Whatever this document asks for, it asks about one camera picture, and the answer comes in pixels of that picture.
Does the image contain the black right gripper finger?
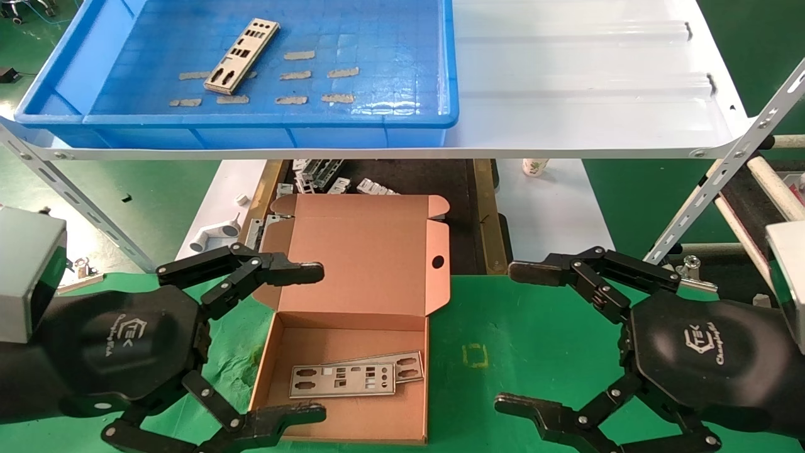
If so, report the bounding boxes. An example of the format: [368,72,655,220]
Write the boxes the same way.
[508,246,681,325]

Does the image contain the dark rack panel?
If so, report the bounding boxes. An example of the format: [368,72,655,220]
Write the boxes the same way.
[720,165,805,272]

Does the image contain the white pipe fitting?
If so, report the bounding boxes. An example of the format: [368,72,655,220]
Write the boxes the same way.
[189,213,242,254]

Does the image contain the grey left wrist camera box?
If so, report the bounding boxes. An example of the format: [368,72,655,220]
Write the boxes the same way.
[0,205,67,344]

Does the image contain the grey slotted angle bar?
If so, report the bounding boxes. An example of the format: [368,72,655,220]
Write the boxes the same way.
[0,123,157,274]
[636,58,805,272]

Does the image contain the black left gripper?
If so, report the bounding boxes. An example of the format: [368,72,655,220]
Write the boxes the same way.
[0,242,328,453]

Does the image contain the pile of metal plates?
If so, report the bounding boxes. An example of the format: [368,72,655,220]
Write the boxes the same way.
[291,159,345,193]

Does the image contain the grey rack tube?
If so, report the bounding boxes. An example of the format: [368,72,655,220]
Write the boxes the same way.
[679,242,763,257]

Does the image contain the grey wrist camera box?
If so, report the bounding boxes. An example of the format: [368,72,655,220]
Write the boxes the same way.
[765,220,805,354]
[0,205,67,344]

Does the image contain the white shelf board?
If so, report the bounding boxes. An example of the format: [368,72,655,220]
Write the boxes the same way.
[0,0,752,160]

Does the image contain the silver metal shield plate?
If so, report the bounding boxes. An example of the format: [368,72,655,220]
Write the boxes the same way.
[203,18,280,96]
[289,363,397,400]
[321,350,425,384]

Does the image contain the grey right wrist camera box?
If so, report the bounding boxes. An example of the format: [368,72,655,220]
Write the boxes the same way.
[765,220,805,354]

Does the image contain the blue plastic tray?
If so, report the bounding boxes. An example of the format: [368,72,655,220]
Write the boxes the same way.
[14,0,458,150]

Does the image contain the silver binder clip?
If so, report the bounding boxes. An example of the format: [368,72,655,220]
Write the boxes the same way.
[58,257,104,295]
[670,255,719,294]

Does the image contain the long silver metal plate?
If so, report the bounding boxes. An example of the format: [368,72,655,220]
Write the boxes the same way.
[243,214,282,251]

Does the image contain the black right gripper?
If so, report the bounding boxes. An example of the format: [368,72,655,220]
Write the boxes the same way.
[494,289,805,453]

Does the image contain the brown cardboard box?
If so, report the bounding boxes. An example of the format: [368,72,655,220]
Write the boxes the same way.
[248,194,452,445]

